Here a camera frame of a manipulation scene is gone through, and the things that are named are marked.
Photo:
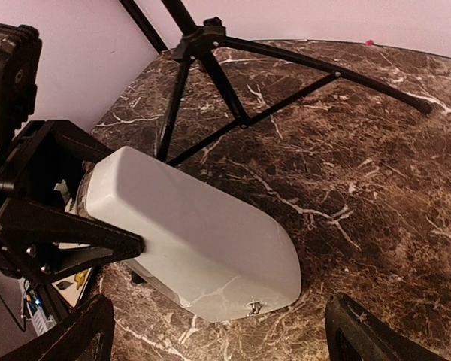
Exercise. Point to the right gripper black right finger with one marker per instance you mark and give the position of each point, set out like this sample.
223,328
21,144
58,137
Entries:
354,333

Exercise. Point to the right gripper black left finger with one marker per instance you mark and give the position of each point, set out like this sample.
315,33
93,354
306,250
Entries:
85,334

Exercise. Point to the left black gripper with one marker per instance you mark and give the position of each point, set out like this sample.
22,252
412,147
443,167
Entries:
39,241

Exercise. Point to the white metronome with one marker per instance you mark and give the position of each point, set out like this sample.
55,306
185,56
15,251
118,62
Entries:
216,256

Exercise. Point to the square floral ceramic plate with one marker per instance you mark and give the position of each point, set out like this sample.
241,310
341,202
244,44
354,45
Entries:
73,287

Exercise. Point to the small green circuit board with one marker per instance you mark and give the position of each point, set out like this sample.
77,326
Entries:
33,300

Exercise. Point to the white slotted cable duct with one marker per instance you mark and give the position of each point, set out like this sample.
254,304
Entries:
42,321

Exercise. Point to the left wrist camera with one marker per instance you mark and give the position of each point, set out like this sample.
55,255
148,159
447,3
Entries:
20,50

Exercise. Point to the left black frame post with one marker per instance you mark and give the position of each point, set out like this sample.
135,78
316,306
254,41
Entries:
145,26

